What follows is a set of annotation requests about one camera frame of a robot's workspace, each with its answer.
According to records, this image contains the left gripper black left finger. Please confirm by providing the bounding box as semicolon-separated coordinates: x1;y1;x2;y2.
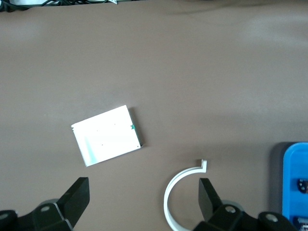
0;177;90;231

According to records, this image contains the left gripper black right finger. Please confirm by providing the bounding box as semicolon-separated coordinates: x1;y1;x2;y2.
192;178;298;231

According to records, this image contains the black cable bundle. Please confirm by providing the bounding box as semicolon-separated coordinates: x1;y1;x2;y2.
0;0;118;12

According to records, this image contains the brown table mat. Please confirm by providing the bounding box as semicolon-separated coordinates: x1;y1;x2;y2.
0;0;308;231

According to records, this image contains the black printed electrolytic capacitor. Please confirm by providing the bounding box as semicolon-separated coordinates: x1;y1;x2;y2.
295;216;308;229

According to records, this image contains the silver metal plate module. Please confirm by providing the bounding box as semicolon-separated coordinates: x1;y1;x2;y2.
71;104;145;167

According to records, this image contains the blue plastic tray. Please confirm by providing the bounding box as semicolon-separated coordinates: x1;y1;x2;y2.
282;142;308;231

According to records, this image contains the dark brown electrolytic capacitor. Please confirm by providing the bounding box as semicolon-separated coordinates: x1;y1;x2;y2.
297;178;308;194

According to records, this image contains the white curved plastic clamp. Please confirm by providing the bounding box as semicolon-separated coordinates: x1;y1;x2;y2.
163;158;208;231

